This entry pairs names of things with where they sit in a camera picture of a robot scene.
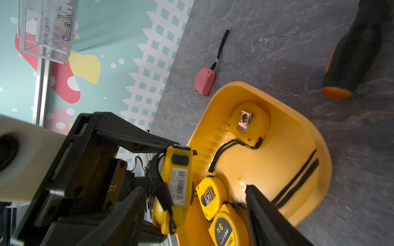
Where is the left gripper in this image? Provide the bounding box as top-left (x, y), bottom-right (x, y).
top-left (11, 112), bottom-right (178, 246)

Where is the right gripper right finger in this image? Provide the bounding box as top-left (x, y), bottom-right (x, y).
top-left (245, 185), bottom-right (312, 246)

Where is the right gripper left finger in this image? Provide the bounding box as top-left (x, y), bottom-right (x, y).
top-left (77, 187), bottom-right (147, 246)

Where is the yellow tape measure with barcode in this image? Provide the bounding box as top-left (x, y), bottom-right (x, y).
top-left (149, 145), bottom-right (197, 235)

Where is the yellow storage tray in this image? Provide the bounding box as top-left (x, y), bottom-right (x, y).
top-left (177, 82), bottom-right (332, 246)

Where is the yellow tape measure with clip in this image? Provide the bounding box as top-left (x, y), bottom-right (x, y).
top-left (208, 103), bottom-right (270, 173)

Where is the pink tape measure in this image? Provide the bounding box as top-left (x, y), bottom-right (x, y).
top-left (195, 29), bottom-right (230, 97)

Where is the large yellow 3m tape measure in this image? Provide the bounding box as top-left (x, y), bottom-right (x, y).
top-left (208, 204), bottom-right (249, 246)

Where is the black orange screwdriver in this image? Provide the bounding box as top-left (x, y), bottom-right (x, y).
top-left (322, 1), bottom-right (392, 99)

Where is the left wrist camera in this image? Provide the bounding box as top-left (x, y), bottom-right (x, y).
top-left (1, 115), bottom-right (66, 204)

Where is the white wire wall basket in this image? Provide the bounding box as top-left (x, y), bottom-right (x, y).
top-left (17, 0), bottom-right (79, 65)

